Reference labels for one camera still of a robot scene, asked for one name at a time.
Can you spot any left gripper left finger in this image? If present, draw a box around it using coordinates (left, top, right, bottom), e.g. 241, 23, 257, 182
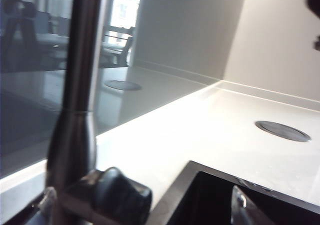
32, 186, 60, 217

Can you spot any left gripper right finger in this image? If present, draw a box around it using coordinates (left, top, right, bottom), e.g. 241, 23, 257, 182
230, 185, 253, 225

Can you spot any dark steel faucet lever handle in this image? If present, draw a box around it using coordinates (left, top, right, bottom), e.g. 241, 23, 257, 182
62, 166, 154, 225

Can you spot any black undermount sink basin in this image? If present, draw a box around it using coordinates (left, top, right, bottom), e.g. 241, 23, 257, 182
147, 159, 320, 225

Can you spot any brushed steel gooseneck faucet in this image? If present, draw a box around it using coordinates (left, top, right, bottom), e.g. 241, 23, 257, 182
44, 0, 116, 225

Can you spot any round metal countertop cover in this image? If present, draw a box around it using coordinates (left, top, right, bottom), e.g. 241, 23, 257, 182
255, 120, 312, 143

